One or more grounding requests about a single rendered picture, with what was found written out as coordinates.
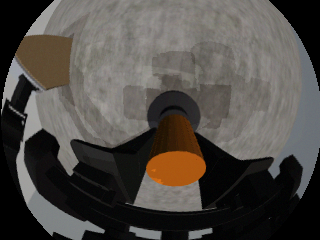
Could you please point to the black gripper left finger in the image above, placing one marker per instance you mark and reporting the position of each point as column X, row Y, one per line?
column 126, row 161

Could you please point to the black round pedestal with silver shaft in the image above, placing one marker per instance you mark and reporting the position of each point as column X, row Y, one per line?
column 173, row 103

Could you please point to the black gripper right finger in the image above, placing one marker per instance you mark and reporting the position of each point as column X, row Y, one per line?
column 223, row 171

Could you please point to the orange knob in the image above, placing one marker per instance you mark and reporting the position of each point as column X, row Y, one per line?
column 175, row 158

